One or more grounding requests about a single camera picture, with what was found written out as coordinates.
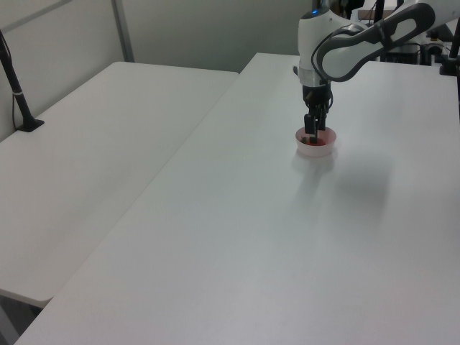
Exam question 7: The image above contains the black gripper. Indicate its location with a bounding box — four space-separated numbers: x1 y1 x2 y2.
300 82 334 143

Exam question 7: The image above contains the red toy strawberry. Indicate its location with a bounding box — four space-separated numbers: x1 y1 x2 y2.
300 134 327 147

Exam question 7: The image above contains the pink plastic bowl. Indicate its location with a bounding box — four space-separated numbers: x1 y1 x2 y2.
295 127 339 157

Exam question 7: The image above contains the dark equipment box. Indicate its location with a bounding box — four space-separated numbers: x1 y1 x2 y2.
385 42 433 66

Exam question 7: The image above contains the black pole with clamp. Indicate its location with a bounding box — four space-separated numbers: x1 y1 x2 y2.
438 0 460 76

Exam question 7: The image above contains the white side table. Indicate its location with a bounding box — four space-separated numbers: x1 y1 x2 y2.
0 61 241 310

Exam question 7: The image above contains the grey partition frame post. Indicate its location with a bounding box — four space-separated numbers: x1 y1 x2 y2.
110 0 135 63

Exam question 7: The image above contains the black camera pole with base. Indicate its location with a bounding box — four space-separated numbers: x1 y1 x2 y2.
0 29 45 134

